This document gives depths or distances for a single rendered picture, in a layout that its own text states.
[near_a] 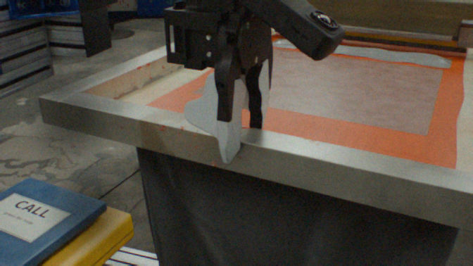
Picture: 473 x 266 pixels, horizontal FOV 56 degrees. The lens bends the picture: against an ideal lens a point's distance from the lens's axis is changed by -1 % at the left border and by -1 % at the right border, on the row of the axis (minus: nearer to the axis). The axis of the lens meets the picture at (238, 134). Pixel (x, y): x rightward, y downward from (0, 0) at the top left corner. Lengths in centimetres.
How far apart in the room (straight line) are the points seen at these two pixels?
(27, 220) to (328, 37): 29
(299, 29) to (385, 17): 60
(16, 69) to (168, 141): 50
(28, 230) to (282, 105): 38
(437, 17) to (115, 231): 75
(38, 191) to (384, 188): 32
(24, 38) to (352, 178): 71
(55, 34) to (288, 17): 67
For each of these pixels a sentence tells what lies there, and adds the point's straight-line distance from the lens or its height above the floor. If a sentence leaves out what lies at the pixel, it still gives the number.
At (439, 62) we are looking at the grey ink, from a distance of 91.
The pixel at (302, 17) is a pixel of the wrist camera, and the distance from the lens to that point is 38.
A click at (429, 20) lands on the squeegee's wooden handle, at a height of 102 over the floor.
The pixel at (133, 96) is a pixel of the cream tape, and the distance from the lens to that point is 69.
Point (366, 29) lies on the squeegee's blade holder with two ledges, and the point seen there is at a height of 99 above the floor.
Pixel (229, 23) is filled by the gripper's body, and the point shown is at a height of 111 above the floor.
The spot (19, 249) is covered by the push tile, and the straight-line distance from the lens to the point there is 38.
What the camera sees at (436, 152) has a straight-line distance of 56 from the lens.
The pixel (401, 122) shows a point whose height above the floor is 96.
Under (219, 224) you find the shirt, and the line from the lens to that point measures 66.
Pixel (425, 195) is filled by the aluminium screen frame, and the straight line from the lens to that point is 42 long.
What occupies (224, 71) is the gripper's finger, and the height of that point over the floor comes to 107.
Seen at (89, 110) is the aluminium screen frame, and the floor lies 99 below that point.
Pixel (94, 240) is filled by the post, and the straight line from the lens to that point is 40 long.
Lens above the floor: 119
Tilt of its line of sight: 26 degrees down
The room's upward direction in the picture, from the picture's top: straight up
